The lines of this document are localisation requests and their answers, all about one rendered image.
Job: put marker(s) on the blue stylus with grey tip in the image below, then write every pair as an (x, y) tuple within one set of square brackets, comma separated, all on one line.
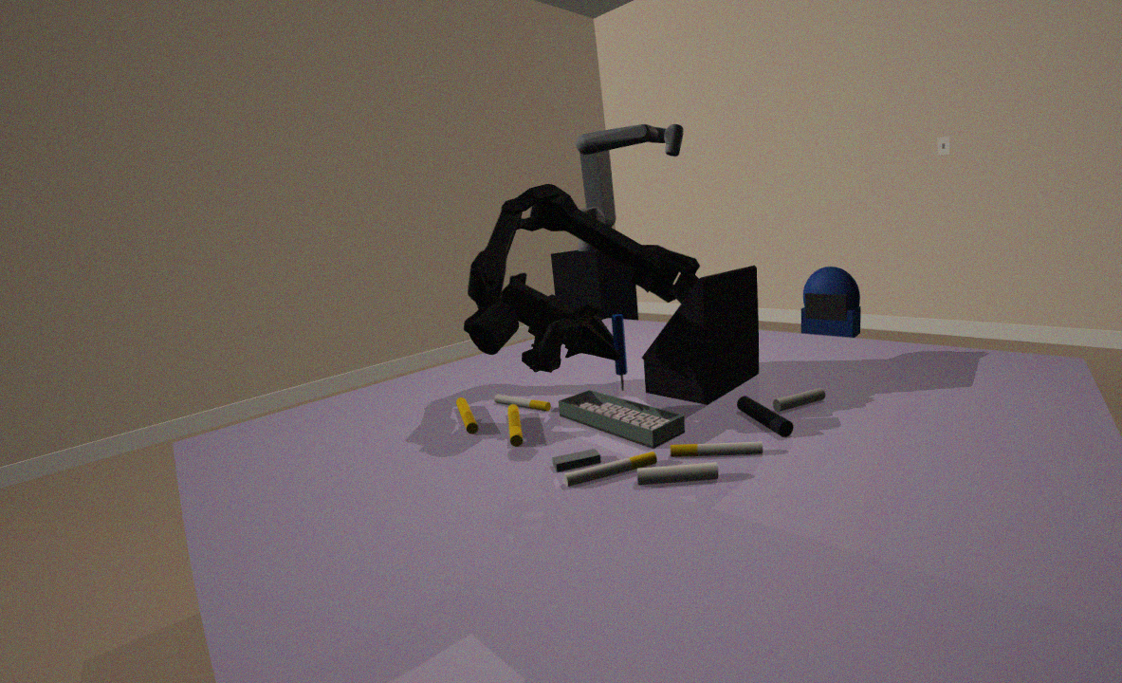
[(620, 346)]

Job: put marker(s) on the white cylinder with yellow end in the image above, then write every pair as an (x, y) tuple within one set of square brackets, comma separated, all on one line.
[(596, 472), (524, 403), (716, 449)]

